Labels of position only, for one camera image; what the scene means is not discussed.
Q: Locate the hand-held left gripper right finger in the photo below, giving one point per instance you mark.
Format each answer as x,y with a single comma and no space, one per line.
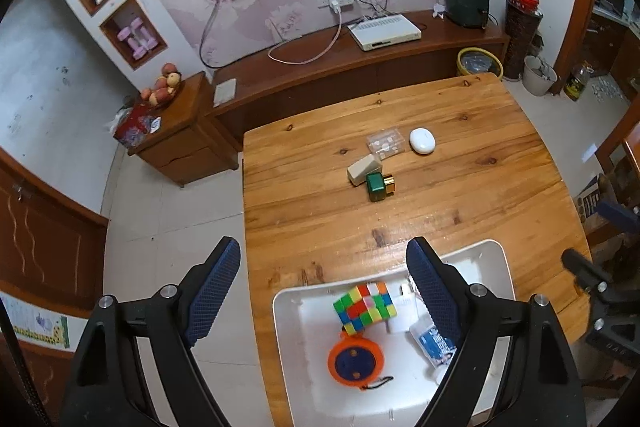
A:
435,292

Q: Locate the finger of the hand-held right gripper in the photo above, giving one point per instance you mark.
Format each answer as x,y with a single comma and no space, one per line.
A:
582,267
620,214

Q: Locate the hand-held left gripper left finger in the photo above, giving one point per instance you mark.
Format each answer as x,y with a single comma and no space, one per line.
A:
210,297

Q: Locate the white wall charger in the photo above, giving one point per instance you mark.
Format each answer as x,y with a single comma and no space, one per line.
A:
404,312

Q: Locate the blue and white packet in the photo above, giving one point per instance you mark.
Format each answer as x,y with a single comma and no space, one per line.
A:
435,347

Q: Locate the multicoloured puzzle cube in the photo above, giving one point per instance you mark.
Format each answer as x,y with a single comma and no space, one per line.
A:
365,309

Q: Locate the white plastic tray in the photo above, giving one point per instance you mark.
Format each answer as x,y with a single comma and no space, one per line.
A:
310,322

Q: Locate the orange and blue tape measure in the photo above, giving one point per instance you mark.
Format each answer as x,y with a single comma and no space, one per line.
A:
352,362

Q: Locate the printed cardboard box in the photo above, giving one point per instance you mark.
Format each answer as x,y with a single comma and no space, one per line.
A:
590,202

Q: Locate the green bottle with gold cap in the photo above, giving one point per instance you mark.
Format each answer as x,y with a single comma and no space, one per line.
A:
376,188

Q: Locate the yellow oil bottle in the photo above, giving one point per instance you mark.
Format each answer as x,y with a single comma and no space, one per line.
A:
577,84

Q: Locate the beige eraser block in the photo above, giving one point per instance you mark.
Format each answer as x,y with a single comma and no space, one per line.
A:
362,169

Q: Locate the white earbud case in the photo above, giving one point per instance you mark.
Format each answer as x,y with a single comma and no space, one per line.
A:
422,141

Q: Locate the small wooden cabinet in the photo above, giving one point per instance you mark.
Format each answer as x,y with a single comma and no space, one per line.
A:
180,142

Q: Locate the clear plastic box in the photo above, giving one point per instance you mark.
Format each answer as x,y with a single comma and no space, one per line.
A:
385,141

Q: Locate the white bucket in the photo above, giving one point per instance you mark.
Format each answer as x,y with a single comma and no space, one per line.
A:
537,77

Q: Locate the red patterned tissue box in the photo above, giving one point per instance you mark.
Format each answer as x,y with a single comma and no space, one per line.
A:
132,127

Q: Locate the white paper card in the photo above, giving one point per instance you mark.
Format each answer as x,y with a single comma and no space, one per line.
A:
224,92

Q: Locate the dark canister with red lid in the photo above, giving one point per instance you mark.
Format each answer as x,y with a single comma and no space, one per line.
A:
520,32

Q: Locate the yellow waste bin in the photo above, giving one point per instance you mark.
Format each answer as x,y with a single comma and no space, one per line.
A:
477,62

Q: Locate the fruit ornament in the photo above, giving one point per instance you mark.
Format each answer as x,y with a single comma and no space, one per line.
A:
162,87

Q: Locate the long wooden tv stand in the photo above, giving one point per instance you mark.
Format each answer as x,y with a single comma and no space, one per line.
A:
325,77

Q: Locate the pink dumbbell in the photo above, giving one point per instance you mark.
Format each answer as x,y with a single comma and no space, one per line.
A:
144,47
130,29

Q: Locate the dark green air fryer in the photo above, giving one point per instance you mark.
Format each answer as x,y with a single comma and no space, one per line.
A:
465,2

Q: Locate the white set-top box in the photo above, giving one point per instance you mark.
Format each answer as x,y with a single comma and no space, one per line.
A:
385,32

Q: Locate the crumpled white paper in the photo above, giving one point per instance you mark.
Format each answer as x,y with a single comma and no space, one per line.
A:
439,10

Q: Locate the cartoon wall border poster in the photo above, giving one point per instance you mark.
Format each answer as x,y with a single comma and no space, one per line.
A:
35,322

